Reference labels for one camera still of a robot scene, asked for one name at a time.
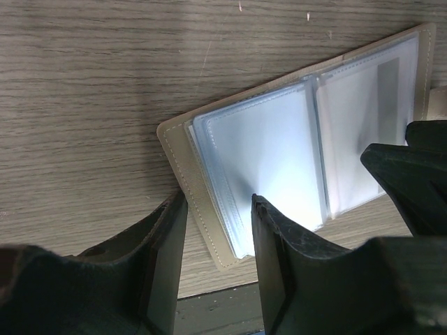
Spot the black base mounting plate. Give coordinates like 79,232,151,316
174,283,264,334

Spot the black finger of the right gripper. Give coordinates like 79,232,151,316
360,120,447,237

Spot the white card magnetic stripe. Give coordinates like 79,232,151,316
316,57,414,217

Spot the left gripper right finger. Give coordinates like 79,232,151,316
251,195,446,334

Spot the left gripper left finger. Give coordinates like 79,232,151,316
1,192,188,334

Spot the grey leather card holder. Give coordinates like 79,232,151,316
156,23,437,271

